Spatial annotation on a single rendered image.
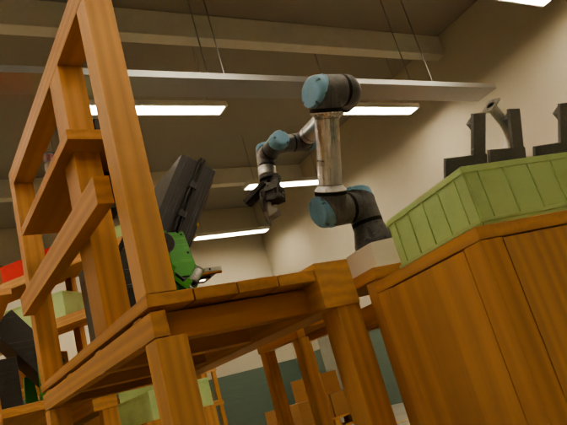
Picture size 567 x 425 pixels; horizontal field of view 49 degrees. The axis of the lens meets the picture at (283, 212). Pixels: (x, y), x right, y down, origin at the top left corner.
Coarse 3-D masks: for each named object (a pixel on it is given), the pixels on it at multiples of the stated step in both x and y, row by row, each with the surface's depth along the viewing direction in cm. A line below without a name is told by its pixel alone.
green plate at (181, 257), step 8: (176, 240) 247; (184, 240) 249; (176, 248) 245; (184, 248) 247; (176, 256) 243; (184, 256) 244; (176, 264) 240; (184, 264) 242; (192, 264) 244; (176, 272) 238; (184, 272) 239
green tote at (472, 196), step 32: (512, 160) 166; (544, 160) 170; (448, 192) 165; (480, 192) 158; (512, 192) 162; (544, 192) 166; (416, 224) 180; (448, 224) 166; (480, 224) 155; (416, 256) 182
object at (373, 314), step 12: (372, 288) 204; (372, 300) 205; (372, 312) 208; (372, 324) 209; (384, 324) 200; (384, 336) 201; (372, 348) 219; (396, 360) 197; (396, 372) 197; (384, 384) 216; (408, 396) 193; (408, 408) 194; (408, 420) 195
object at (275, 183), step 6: (264, 174) 248; (270, 174) 248; (276, 174) 248; (264, 180) 249; (270, 180) 248; (276, 180) 246; (264, 186) 248; (270, 186) 244; (276, 186) 243; (282, 186) 248; (264, 192) 245; (270, 192) 245; (276, 192) 243; (282, 192) 247; (270, 198) 243; (276, 198) 243; (282, 198) 245
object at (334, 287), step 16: (320, 272) 194; (336, 272) 198; (304, 288) 199; (320, 288) 192; (336, 288) 195; (352, 288) 198; (320, 304) 193; (336, 304) 193; (288, 320) 208; (304, 320) 204; (256, 336) 226; (272, 336) 224; (208, 352) 260; (224, 352) 248; (240, 352) 251; (208, 368) 278
